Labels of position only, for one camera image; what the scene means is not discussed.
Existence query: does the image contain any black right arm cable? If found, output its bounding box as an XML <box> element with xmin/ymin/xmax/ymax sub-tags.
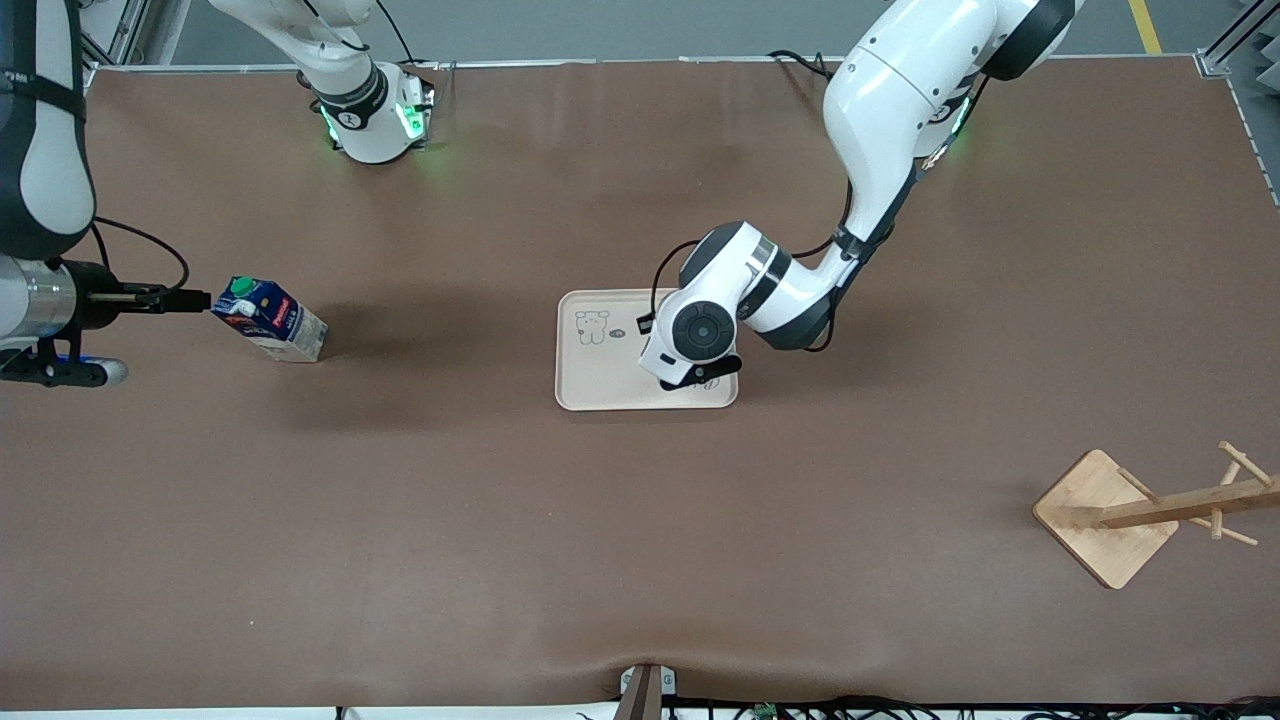
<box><xmin>92</xmin><ymin>217</ymin><xmax>191</xmax><ymax>293</ymax></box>

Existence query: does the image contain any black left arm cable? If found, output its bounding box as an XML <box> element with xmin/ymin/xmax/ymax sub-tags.
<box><xmin>637</xmin><ymin>150</ymin><xmax>926</xmax><ymax>353</ymax></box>

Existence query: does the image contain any grey metal clamp bracket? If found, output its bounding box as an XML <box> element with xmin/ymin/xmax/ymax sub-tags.
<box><xmin>620</xmin><ymin>663</ymin><xmax>678</xmax><ymax>699</ymax></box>

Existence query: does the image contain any brown camera pole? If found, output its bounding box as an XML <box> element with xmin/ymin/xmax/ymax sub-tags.
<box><xmin>612</xmin><ymin>665</ymin><xmax>663</xmax><ymax>720</ymax></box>

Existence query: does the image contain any black left base cable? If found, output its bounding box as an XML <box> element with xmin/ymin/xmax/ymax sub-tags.
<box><xmin>767</xmin><ymin>49</ymin><xmax>836</xmax><ymax>81</ymax></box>

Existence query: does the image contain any black right base cable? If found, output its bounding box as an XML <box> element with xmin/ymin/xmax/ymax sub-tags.
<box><xmin>375</xmin><ymin>0</ymin><xmax>443</xmax><ymax>73</ymax></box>

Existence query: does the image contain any aluminium frame profile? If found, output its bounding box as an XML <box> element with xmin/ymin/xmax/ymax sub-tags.
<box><xmin>80</xmin><ymin>0</ymin><xmax>153</xmax><ymax>73</ymax></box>
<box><xmin>1200</xmin><ymin>0</ymin><xmax>1280</xmax><ymax>79</ymax></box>

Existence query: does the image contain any wooden cup rack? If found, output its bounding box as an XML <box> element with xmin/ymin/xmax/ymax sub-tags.
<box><xmin>1032</xmin><ymin>440</ymin><xmax>1280</xmax><ymax>591</ymax></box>

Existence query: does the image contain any blue milk carton green cap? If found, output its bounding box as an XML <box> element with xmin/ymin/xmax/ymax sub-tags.
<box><xmin>210</xmin><ymin>276</ymin><xmax>329</xmax><ymax>364</ymax></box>

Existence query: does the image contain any brown table mat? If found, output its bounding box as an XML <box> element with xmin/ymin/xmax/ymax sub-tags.
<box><xmin>0</xmin><ymin>58</ymin><xmax>1280</xmax><ymax>713</ymax></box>

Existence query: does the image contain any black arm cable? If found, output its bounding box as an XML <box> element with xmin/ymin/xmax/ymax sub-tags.
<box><xmin>92</xmin><ymin>217</ymin><xmax>191</xmax><ymax>293</ymax></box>
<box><xmin>637</xmin><ymin>150</ymin><xmax>926</xmax><ymax>353</ymax></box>

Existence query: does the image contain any black base cable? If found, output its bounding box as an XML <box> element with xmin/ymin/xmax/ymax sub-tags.
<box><xmin>375</xmin><ymin>0</ymin><xmax>443</xmax><ymax>73</ymax></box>
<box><xmin>767</xmin><ymin>49</ymin><xmax>836</xmax><ymax>81</ymax></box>

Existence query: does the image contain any beige plastic tray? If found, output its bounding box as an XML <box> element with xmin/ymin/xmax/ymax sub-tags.
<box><xmin>555</xmin><ymin>288</ymin><xmax>740</xmax><ymax>412</ymax></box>

